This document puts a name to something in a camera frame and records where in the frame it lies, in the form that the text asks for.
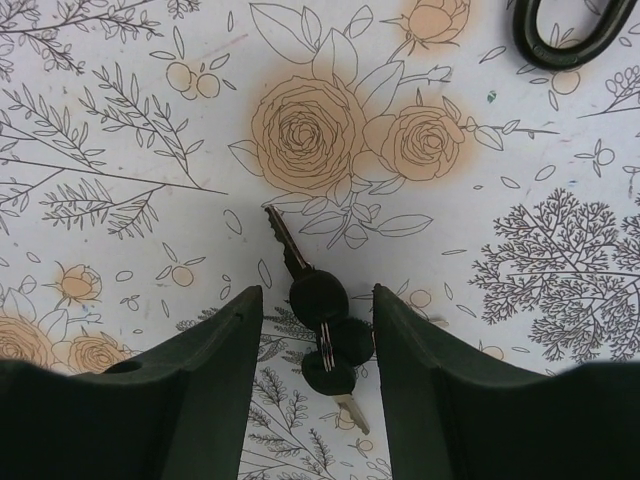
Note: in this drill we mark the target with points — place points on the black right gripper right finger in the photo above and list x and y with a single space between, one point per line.
454 412

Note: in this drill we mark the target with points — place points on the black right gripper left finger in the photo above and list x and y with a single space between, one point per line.
176 411

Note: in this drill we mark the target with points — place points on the black keys bunch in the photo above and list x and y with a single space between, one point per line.
320 303

